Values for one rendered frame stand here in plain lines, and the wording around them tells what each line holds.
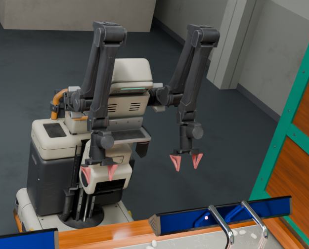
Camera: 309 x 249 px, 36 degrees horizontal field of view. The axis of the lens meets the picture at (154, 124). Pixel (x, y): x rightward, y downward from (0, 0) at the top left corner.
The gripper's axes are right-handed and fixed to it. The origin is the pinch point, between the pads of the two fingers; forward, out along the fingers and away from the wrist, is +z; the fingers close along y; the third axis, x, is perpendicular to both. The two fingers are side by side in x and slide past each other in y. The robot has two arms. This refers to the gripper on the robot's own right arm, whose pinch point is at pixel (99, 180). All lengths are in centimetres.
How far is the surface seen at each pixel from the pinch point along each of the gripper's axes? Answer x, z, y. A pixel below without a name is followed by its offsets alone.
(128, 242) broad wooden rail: -1.7, 28.3, 11.6
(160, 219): -38.0, 7.8, 6.8
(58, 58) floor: 343, -63, 98
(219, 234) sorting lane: -7, 32, 56
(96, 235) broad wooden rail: 3.4, 24.3, -1.2
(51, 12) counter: 409, -122, 114
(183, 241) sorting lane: -5.8, 31.7, 36.6
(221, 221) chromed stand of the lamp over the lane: -47, 10, 27
